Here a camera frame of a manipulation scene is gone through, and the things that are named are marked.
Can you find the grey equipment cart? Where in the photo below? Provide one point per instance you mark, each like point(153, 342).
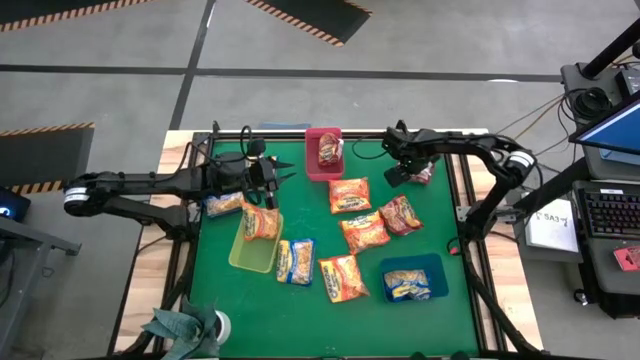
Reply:
point(600, 260)

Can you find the orange Maruchan noodle pack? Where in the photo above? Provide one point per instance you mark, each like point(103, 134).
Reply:
point(365, 231)
point(260, 222)
point(343, 277)
point(350, 195)

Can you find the red Maruchan noodle pack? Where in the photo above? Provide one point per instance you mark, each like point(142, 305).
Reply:
point(330, 148)
point(426, 176)
point(400, 215)

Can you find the black frame bracket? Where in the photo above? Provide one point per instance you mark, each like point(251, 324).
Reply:
point(216, 126)
point(401, 125)

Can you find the black device with blue light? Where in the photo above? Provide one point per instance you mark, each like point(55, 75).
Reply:
point(15, 205)

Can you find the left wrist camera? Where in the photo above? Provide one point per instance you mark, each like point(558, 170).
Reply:
point(230, 165)

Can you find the blue flat strip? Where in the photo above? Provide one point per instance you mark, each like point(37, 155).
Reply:
point(285, 126)

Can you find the white labelled sheet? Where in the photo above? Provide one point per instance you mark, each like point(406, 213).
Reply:
point(550, 227)

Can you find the artificial plant in white pot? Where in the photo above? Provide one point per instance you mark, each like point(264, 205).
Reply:
point(187, 325)

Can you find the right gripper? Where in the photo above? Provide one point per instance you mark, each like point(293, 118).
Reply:
point(417, 157)

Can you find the pink card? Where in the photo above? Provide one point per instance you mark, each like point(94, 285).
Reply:
point(629, 259)

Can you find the silver metal bracket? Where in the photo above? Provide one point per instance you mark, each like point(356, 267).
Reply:
point(500, 215)

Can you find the blue screen monitor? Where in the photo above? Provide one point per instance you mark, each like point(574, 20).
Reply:
point(617, 132)

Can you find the translucent yellow plastic bin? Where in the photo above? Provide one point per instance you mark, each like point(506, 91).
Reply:
point(252, 257)

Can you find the black diagonal stand leg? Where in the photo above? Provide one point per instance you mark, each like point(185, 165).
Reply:
point(555, 187)

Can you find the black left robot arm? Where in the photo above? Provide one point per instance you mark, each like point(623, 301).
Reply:
point(150, 182)

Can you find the grey metal desk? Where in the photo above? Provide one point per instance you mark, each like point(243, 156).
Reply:
point(30, 235)

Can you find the blue plastic bin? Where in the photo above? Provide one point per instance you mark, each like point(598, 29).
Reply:
point(440, 270)

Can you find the black hazard-striped floor mat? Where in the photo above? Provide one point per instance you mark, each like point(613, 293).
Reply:
point(40, 155)
point(315, 15)
point(40, 10)

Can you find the green table mat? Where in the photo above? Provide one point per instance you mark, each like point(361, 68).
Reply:
point(310, 325)

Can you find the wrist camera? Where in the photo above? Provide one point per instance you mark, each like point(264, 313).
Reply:
point(397, 142)
point(230, 165)

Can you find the black stand pole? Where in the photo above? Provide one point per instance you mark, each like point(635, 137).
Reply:
point(612, 50)

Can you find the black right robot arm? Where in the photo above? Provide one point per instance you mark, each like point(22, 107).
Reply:
point(480, 145)

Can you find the small black box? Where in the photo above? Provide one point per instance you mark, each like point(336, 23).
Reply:
point(629, 82)

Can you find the blue Maruchan noodle pack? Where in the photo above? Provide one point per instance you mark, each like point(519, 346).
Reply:
point(406, 285)
point(296, 261)
point(224, 203)

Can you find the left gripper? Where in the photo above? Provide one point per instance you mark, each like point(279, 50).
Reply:
point(260, 177)

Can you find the pink plastic bin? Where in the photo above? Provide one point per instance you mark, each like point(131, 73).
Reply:
point(312, 170)

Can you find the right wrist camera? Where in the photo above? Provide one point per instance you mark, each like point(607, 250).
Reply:
point(397, 142)

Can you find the black keyboard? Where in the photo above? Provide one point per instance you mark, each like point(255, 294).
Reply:
point(612, 212)

